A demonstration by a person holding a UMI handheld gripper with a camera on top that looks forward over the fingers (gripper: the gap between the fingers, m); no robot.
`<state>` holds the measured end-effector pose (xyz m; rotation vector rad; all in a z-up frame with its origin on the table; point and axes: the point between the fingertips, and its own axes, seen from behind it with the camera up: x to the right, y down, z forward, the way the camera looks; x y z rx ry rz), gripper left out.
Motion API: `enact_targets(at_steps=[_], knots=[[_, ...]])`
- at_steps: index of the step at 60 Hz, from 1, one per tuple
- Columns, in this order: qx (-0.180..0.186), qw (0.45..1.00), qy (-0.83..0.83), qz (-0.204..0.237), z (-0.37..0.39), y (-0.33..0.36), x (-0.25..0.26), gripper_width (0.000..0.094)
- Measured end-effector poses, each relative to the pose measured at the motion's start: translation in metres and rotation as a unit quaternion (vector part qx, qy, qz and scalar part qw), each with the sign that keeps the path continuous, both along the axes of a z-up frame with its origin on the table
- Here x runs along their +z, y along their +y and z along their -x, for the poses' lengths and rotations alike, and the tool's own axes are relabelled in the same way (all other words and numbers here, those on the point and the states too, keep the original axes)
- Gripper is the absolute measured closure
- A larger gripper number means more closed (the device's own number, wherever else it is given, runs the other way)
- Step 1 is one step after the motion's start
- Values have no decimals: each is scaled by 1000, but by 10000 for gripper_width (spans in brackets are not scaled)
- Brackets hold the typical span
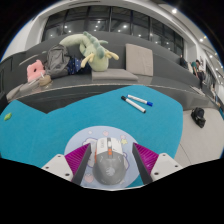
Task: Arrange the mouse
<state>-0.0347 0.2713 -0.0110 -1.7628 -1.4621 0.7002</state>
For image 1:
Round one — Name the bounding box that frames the white marker with black cap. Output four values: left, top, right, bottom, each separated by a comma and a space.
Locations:
120, 95, 147, 114

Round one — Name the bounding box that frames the small brown woven basket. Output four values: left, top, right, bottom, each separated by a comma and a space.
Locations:
37, 74, 53, 88

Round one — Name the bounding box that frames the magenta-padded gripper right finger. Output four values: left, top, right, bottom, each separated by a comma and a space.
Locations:
131, 142, 185, 185

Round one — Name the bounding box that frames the green dragon plush toy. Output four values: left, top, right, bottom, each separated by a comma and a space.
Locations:
59, 30, 120, 73

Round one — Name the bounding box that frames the black bag on floor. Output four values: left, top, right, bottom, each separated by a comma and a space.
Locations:
190, 106, 207, 129

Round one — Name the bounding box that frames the pink plush cushion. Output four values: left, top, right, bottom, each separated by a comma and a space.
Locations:
26, 59, 47, 83

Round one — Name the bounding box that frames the grey white computer mouse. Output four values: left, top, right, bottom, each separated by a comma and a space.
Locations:
92, 136, 128, 185

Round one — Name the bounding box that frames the dark blue patterned bag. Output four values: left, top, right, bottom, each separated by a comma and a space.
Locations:
67, 57, 93, 76

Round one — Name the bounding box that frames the round pale blue mouse pad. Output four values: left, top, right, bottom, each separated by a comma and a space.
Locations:
63, 125, 140, 190

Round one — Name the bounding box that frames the white marker with blue cap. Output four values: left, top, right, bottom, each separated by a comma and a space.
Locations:
126, 94, 154, 108

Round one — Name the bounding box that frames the beige upright square cushion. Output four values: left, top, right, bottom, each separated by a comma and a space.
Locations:
124, 43, 155, 78

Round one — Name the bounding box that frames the grey flat seat cushion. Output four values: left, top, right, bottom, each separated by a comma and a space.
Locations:
19, 79, 46, 93
5, 84, 26, 102
91, 68, 139, 82

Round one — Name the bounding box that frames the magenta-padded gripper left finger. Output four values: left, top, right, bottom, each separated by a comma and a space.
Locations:
41, 143, 93, 186

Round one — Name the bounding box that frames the grey backpack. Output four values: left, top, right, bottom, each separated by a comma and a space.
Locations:
44, 43, 72, 79

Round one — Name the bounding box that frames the person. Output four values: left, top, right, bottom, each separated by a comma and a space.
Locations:
190, 59, 206, 83

